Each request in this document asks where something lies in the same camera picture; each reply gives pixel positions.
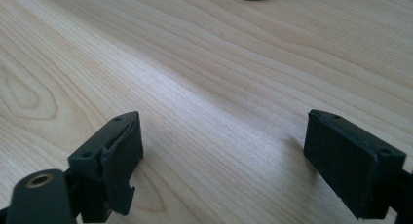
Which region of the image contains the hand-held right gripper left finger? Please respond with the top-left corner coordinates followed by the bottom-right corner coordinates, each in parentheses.
top-left (67, 110), bottom-right (144, 224)

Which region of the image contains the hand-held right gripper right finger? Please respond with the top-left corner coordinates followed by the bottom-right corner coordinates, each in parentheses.
top-left (303, 108), bottom-right (407, 220)

